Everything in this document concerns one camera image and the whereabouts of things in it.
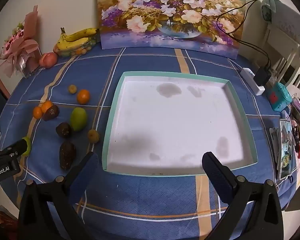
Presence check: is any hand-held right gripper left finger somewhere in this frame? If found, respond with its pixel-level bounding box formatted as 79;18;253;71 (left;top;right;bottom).
18;151;99;240

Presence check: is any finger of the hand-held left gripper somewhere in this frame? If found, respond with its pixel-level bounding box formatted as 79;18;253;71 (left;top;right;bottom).
0;138;28;158

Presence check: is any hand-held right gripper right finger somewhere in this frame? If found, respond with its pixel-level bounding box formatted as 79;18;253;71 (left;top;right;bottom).
202;151;284;240

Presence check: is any green apple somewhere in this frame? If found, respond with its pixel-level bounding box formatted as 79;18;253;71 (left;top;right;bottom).
22;136;32;156

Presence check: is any green pear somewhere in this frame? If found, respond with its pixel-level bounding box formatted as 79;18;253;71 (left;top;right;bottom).
70;107;88;132

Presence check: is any white tray with teal rim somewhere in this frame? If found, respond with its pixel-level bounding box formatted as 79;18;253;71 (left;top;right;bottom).
101;71;258;178

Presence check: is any blue plaid tablecloth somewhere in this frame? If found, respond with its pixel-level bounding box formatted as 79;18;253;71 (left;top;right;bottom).
0;46;299;240

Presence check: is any grey phone stand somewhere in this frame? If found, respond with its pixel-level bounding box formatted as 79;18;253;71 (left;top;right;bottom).
269;127;282;175

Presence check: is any smartphone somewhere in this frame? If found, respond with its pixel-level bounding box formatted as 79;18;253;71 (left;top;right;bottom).
279;119;294;180

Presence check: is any red peach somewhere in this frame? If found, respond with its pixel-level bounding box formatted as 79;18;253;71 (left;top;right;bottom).
39;52;58;69

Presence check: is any white power strip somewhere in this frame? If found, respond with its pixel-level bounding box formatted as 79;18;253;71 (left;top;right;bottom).
240;67;265;96

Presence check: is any pink wrapped flower bouquet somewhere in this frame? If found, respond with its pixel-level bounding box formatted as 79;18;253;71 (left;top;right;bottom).
0;4;42;78

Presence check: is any teal plastic box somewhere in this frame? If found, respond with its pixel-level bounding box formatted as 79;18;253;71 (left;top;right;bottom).
266;82;293;111

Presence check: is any black charger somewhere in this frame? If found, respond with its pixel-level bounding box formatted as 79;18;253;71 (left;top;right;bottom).
254;66;272;87

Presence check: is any glass fruit bowl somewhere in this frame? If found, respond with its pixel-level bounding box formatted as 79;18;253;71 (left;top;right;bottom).
54;39;97;57

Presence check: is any yellow banana bunch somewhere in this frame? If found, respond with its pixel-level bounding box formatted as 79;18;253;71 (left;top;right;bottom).
55;27;100;51

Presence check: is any flower painting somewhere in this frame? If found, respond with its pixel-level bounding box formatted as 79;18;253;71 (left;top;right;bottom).
96;0;247;57

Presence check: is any green patterned cloth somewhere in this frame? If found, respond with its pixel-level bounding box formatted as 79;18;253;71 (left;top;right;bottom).
261;0;277;22

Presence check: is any black charger cable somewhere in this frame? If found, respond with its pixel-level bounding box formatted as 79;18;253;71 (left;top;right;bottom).
216;0;278;70

